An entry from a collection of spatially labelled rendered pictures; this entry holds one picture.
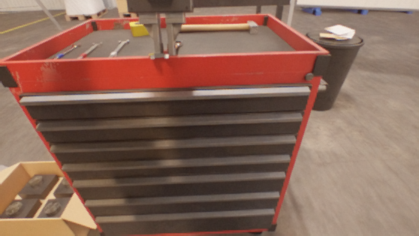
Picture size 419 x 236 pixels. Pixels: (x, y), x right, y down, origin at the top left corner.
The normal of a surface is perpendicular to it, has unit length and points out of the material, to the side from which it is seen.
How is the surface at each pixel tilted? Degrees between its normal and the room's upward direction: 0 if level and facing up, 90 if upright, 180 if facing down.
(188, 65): 90
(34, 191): 0
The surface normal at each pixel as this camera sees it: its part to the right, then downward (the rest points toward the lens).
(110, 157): 0.04, 0.55
